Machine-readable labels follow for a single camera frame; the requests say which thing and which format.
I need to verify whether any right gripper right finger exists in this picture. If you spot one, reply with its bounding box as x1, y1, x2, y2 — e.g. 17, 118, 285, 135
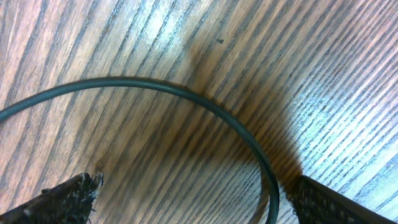
292, 175, 394, 224

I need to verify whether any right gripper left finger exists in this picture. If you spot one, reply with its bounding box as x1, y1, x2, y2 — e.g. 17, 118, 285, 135
1, 172, 103, 224

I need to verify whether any black usb cable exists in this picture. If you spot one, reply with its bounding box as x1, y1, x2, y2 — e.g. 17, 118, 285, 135
0, 76, 280, 224

